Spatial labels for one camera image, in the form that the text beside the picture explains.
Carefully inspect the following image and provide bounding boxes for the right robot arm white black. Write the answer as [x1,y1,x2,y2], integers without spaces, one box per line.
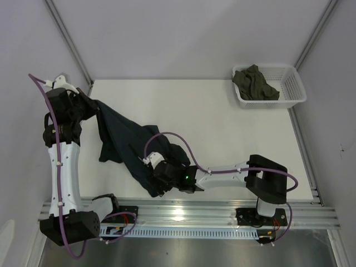
[144,152,288,225]

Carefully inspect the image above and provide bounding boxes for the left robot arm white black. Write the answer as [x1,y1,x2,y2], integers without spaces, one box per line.
[39,88,121,246]

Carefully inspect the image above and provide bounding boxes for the olive green shorts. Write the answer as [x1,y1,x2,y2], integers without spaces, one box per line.
[233,65,280,101]

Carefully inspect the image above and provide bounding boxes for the white plastic basket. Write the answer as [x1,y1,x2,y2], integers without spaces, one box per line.
[232,63,307,109]

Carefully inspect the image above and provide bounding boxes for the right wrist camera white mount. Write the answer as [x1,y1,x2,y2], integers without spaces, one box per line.
[143,152,165,169]

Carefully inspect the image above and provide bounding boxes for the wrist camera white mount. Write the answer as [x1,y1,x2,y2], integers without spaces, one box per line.
[143,152,165,169]
[44,75,79,93]

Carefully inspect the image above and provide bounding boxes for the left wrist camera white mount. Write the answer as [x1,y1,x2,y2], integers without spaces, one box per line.
[44,75,79,93]

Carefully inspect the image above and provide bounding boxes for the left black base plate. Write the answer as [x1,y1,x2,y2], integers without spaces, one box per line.
[117,205,139,224]

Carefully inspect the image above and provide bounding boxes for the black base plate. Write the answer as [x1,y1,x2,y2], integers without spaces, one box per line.
[117,205,139,224]
[235,207,288,228]

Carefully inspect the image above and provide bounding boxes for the white slotted cable duct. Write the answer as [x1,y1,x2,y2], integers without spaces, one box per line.
[60,226,258,240]

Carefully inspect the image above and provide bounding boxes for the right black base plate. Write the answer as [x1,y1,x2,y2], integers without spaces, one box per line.
[235,207,288,228]

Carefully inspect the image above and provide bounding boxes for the left aluminium frame post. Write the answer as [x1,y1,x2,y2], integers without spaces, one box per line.
[42,0,93,87]

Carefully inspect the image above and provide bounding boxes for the aluminium frame post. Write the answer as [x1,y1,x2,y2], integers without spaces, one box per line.
[42,0,93,87]
[294,0,342,71]

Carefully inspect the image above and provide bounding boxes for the aluminium mounting rail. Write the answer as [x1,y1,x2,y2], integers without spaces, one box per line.
[37,197,342,230]

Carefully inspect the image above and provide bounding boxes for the right aluminium frame post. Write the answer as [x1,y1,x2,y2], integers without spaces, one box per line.
[294,0,342,71]

